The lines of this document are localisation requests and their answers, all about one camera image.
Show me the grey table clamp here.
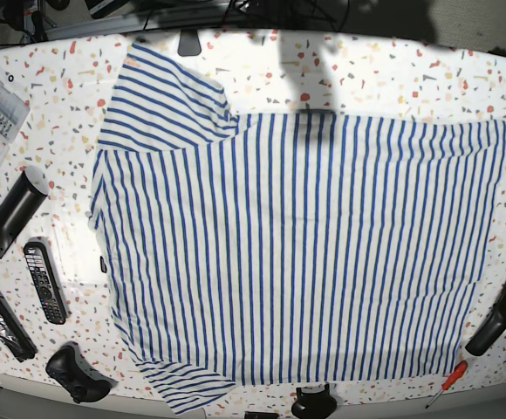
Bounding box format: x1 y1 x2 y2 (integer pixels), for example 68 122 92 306
177 29 202 57

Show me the long black bar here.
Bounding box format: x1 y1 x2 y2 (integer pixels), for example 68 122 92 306
0 293 37 362

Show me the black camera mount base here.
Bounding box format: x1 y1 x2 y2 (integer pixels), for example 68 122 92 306
291 383 338 419

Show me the black TV remote control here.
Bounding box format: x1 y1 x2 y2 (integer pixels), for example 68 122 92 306
23 241 68 325

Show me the black cylindrical tube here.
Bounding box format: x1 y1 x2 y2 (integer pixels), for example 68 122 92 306
0 166 50 259

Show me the red handled screwdriver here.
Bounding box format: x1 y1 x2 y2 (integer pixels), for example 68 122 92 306
425 361 468 409

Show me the black handheld grip device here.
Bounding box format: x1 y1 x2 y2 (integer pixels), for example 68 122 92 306
465 285 506 356

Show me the black game controller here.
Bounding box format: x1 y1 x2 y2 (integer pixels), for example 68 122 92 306
45 344 112 404

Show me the blue white striped t-shirt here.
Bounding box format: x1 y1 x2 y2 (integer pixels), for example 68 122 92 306
90 45 506 414

